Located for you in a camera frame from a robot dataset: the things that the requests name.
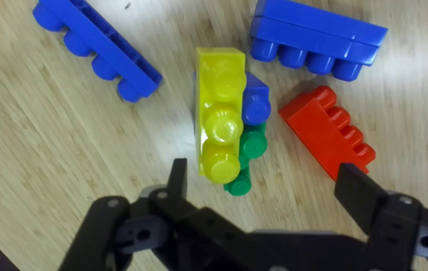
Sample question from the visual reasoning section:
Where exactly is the slim long blue block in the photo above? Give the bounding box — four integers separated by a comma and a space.
32, 0, 165, 105

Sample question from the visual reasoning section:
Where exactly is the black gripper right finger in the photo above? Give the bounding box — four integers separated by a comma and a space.
333, 163, 428, 271

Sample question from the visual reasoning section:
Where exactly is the green two-stud block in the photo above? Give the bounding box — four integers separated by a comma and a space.
223, 167, 255, 197

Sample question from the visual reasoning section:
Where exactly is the yellow three-stud block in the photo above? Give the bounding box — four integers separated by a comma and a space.
195, 47, 249, 185

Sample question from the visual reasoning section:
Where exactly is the narrow green block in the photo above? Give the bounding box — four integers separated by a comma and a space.
237, 122, 270, 172

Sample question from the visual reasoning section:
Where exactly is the red four-stud block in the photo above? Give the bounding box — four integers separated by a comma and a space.
278, 84, 379, 184

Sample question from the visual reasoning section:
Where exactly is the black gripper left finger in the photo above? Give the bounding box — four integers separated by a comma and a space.
58, 156, 199, 271

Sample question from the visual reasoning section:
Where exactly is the thick long blue block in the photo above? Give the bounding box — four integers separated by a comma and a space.
250, 0, 391, 83

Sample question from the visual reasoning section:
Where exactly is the tall blue block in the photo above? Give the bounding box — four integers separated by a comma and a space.
243, 72, 273, 128

